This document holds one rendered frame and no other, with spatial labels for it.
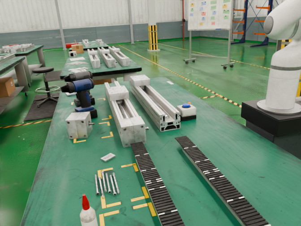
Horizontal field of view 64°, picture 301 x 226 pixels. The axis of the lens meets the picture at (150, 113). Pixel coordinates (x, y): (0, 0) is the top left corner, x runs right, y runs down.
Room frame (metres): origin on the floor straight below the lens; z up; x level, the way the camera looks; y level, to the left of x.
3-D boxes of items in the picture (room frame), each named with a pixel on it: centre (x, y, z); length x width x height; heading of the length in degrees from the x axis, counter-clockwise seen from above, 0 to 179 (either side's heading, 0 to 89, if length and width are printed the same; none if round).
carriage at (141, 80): (1.67, 0.06, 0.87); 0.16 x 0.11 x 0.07; 13
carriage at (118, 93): (1.39, 0.19, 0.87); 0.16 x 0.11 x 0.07; 13
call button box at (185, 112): (1.19, -0.18, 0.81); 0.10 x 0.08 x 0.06; 103
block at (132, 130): (0.96, 0.07, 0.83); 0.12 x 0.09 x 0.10; 103
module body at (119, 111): (1.39, 0.19, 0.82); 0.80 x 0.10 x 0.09; 13
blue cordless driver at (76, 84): (1.25, 0.39, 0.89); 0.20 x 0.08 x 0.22; 125
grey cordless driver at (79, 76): (1.50, 0.45, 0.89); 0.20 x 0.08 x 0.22; 119
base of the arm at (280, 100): (1.04, -0.60, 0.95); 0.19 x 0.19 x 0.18
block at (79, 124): (1.07, 0.33, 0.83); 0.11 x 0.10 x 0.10; 89
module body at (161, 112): (1.43, 0.00, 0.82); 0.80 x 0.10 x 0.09; 13
